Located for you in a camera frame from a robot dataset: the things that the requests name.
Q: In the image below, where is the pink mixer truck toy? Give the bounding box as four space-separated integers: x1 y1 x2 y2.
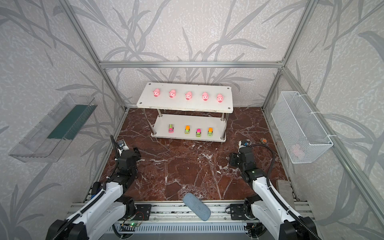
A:
196 129 202 137

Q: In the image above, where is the orange mixer truck toy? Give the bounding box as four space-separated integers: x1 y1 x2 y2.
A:
185 125 191 134

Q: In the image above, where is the pink pig toy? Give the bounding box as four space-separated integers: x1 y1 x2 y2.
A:
185 92 193 101
202 92 209 101
153 89 161 97
217 94 224 103
169 90 176 98

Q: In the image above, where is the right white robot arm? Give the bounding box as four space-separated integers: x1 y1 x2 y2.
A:
229 140 320 240

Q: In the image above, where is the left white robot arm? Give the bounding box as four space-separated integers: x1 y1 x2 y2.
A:
46 136 141 240

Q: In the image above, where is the white two-tier shelf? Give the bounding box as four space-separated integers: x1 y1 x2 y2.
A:
137 83 234 143

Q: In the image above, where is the grey stone block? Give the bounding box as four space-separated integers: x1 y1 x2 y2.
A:
276 180 296 202

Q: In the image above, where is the pink toy in basket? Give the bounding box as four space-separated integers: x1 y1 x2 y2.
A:
292 144 305 160

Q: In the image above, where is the grey blue oval object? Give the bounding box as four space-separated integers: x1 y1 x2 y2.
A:
183 193 211 221

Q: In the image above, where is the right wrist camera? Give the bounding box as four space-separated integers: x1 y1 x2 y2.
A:
239 140 251 148

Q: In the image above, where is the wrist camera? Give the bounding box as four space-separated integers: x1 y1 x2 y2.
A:
117 140 129 151
239 140 251 148

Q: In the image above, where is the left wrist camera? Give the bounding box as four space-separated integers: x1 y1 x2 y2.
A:
117 140 129 151

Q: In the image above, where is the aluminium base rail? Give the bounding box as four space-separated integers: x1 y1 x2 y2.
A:
135 200 244 224

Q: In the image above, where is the white wire mesh basket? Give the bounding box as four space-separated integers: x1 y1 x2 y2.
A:
272 91 333 164

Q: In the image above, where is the clear plastic wall bin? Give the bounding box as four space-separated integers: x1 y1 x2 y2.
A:
9 94 98 163

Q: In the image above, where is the aluminium frame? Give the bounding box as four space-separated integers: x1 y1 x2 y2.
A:
58 1 384 225

